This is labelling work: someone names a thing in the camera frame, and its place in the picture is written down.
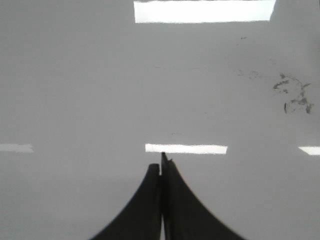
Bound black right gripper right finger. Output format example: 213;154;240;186
161;152;243;240

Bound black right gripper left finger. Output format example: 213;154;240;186
92;163;162;240

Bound white whiteboard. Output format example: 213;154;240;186
0;0;320;240

